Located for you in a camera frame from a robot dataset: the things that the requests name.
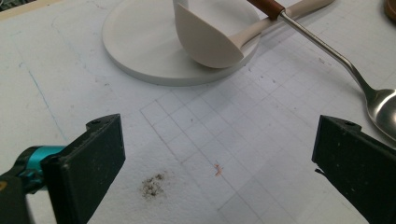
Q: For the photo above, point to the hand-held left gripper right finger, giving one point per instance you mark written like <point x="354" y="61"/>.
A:
<point x="358" y="168"/>

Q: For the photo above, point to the beige ladle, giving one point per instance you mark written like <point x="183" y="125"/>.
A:
<point x="205" y="43"/>

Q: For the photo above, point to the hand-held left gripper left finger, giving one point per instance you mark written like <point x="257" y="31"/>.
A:
<point x="90" y="161"/>

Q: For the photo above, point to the white round stand base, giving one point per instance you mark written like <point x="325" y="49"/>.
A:
<point x="140" y="37"/>

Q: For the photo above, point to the red-brown wooden spoon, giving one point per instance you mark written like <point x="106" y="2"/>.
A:
<point x="391" y="9"/>

